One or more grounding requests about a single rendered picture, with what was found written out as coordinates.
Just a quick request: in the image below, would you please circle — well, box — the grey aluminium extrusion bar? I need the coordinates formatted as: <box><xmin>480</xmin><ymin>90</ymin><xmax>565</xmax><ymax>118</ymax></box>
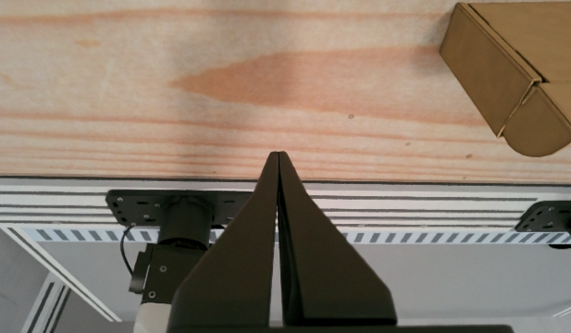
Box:
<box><xmin>0</xmin><ymin>176</ymin><xmax>571</xmax><ymax>217</ymax></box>

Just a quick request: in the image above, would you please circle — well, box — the brown cardboard box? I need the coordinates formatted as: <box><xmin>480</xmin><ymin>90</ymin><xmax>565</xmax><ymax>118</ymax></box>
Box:
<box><xmin>440</xmin><ymin>2</ymin><xmax>571</xmax><ymax>157</ymax></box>

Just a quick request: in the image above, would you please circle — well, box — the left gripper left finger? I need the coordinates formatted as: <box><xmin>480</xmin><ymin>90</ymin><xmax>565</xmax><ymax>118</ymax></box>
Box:
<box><xmin>167</xmin><ymin>151</ymin><xmax>279</xmax><ymax>327</ymax></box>

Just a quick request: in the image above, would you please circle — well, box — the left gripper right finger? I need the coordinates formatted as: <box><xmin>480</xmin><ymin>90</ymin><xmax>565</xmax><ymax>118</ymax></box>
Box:
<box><xmin>278</xmin><ymin>151</ymin><xmax>398</xmax><ymax>327</ymax></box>

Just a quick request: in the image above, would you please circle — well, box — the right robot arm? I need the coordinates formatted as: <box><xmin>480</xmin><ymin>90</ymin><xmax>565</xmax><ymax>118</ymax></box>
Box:
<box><xmin>515</xmin><ymin>200</ymin><xmax>571</xmax><ymax>235</ymax></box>

